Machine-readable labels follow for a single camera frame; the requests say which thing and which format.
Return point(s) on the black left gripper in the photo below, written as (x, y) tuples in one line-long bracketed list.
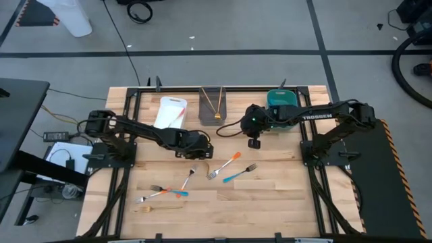
[(194, 146)]

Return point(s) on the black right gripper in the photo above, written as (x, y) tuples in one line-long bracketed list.
[(256, 123)]

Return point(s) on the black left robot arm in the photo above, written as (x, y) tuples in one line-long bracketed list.
[(141, 130)]

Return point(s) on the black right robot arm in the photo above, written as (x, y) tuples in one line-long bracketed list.
[(317, 116)]

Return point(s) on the grey translucent bin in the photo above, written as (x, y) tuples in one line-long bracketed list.
[(204, 114)]

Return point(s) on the teal plastic bin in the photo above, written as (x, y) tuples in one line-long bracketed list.
[(281, 98)]

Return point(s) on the white plastic bin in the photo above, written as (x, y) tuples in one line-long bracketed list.
[(165, 111)]

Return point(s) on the white board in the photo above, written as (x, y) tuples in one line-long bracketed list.
[(81, 152)]

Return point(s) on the small black charger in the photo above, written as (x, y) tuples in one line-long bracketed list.
[(70, 164)]

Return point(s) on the clear plastic roll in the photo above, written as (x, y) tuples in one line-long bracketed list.
[(71, 192)]

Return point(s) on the black power adapter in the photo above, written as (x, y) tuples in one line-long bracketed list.
[(55, 136)]

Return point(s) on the black mat hazard stripe edge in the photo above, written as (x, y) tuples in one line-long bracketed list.
[(381, 185)]

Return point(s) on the orange black tool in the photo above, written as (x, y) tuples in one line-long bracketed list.
[(423, 69)]

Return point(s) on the black desk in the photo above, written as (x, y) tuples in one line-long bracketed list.
[(20, 118)]

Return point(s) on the black equipment box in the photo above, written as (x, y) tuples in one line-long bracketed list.
[(418, 10)]

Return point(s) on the small black hazard striped mat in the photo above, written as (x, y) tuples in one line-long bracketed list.
[(33, 15)]

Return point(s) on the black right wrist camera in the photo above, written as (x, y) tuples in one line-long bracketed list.
[(254, 144)]

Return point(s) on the black aluminium table frame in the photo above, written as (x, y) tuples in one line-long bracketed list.
[(182, 90)]

